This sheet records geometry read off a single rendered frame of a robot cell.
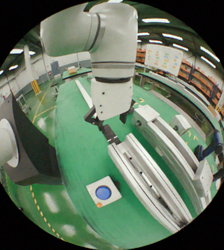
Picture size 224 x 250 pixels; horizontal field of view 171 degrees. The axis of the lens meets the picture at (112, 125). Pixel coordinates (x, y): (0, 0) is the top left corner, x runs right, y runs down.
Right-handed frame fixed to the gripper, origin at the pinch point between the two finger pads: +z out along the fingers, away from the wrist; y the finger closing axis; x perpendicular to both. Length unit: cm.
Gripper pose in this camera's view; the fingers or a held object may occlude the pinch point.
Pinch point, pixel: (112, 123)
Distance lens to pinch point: 25.0
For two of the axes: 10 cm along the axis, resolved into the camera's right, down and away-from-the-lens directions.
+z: 0.0, 6.3, 7.7
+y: -8.7, 3.9, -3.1
